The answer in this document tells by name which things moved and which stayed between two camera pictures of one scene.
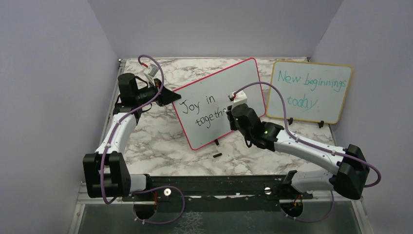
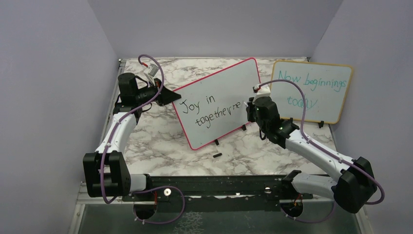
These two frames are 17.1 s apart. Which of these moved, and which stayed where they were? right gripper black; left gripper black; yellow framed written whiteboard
Moved: right gripper black
Stayed: yellow framed written whiteboard; left gripper black
